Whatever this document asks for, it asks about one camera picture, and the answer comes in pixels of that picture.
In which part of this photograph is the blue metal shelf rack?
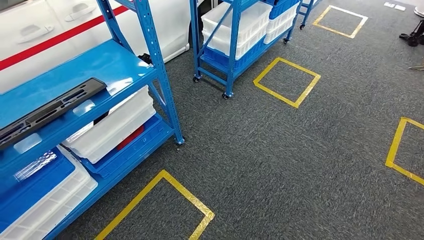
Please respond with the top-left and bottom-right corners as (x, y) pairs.
(0, 0), (186, 240)
(189, 0), (304, 101)
(296, 0), (324, 31)

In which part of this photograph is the blue plastic bin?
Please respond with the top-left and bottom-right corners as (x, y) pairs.
(263, 0), (301, 21)
(78, 114), (168, 180)
(0, 147), (76, 233)
(202, 36), (267, 72)

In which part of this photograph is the red object in bin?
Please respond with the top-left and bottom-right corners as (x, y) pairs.
(115, 125), (146, 152)

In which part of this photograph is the black ribbed block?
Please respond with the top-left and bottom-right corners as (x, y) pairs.
(137, 52), (154, 66)

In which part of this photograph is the white car with red stripe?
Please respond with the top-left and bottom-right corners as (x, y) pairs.
(0, 0), (220, 95)

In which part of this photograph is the white floor sticker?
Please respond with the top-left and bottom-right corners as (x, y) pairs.
(383, 1), (407, 12)

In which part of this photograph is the black stand base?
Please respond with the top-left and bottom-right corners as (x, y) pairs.
(399, 19), (424, 48)

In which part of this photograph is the black plastic frame part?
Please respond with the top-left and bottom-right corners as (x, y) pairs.
(0, 77), (108, 152)

